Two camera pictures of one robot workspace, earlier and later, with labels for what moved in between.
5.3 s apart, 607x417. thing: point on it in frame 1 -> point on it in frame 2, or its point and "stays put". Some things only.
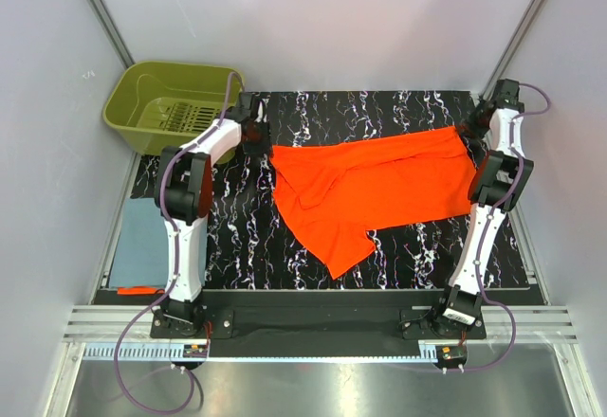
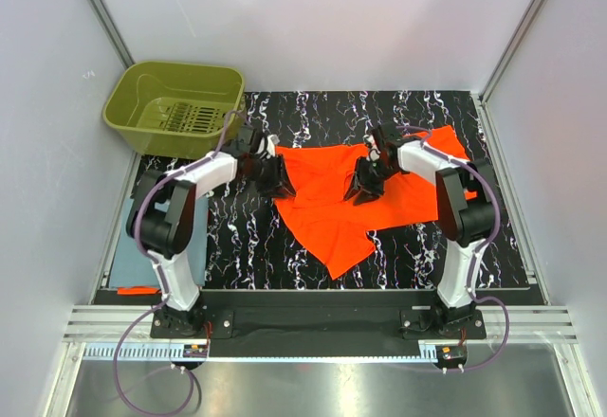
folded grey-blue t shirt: [142, 248] stays put
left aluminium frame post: [103, 14] stays put
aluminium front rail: [105, 323] stays put
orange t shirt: [332, 193] stays put
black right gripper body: [474, 123] -> [380, 172]
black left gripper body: [260, 141] -> [264, 172]
